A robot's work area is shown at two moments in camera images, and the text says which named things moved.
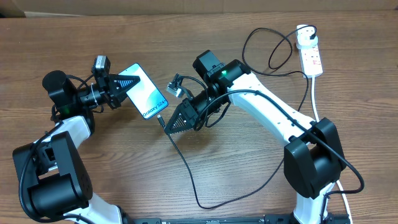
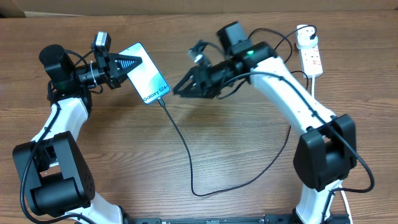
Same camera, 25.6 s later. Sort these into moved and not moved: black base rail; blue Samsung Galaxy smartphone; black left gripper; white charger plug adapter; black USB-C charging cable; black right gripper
Moved: black left gripper; black USB-C charging cable; blue Samsung Galaxy smartphone; black right gripper
Not moved: white charger plug adapter; black base rail
